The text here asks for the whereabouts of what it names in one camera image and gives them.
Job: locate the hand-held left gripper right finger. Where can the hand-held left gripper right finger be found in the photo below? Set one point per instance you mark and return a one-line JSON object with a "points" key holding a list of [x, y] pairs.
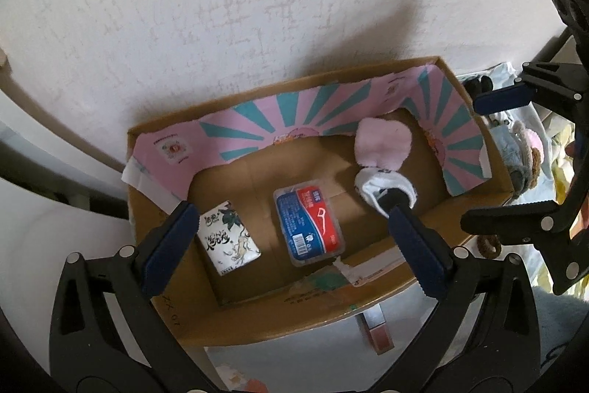
{"points": [[416, 255]]}

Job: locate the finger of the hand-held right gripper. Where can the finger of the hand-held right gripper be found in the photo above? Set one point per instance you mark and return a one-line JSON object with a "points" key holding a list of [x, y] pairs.
{"points": [[506, 222], [501, 98]]}

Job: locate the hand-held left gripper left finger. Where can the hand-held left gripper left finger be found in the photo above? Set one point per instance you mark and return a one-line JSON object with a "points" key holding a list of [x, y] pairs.
{"points": [[170, 245]]}

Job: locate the dark grey sock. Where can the dark grey sock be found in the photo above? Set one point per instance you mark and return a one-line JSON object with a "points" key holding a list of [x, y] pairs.
{"points": [[522, 181]]}

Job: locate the pale blue fuzzy sock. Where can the pale blue fuzzy sock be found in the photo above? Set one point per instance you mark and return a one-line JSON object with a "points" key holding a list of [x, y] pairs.
{"points": [[510, 144]]}

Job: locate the white sock black trim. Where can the white sock black trim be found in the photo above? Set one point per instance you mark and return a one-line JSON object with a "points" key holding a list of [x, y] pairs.
{"points": [[382, 181]]}

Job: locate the cardboard box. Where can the cardboard box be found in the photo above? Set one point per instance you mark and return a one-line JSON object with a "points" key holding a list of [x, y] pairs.
{"points": [[276, 172]]}

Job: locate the white printed cloth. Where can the white printed cloth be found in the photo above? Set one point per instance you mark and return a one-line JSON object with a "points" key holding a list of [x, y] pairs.
{"points": [[504, 74]]}

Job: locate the white tissue pack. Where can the white tissue pack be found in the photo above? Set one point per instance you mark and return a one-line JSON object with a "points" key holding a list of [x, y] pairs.
{"points": [[228, 241]]}

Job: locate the red brown small box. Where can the red brown small box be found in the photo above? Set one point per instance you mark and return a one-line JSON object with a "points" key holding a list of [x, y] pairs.
{"points": [[377, 331]]}

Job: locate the blue red floss pick pack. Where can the blue red floss pick pack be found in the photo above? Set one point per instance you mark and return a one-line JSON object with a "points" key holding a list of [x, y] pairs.
{"points": [[308, 222]]}

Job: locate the pink fuzzy sock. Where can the pink fuzzy sock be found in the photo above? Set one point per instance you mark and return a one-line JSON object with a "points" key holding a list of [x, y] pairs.
{"points": [[382, 139]]}

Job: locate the pale floral bed sheet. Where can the pale floral bed sheet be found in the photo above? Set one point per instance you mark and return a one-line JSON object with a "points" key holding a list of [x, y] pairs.
{"points": [[285, 360]]}

